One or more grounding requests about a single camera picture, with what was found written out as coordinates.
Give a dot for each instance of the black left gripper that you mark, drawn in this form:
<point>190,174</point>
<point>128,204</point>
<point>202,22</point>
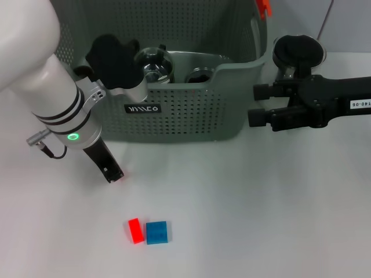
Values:
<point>98,155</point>

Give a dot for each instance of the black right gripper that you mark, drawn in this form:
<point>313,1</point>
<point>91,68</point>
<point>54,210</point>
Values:
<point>330,95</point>

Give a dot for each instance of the bright red rectangular brick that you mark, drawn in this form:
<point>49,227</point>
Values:
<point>136,231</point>

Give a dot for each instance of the glass teacup black sleeve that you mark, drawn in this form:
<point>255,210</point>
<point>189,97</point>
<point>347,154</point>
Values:
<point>158,65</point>
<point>200,76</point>

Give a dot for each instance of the blue square brick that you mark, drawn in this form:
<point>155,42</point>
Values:
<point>156,233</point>

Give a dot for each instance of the grey perforated storage bin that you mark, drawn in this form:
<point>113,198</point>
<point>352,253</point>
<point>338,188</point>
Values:
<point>188,116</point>

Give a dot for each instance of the small black clay cup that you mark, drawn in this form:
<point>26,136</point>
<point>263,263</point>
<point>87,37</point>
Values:
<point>82,70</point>

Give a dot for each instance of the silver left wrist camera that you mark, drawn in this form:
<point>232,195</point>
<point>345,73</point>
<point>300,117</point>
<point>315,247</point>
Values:
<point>116,66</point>

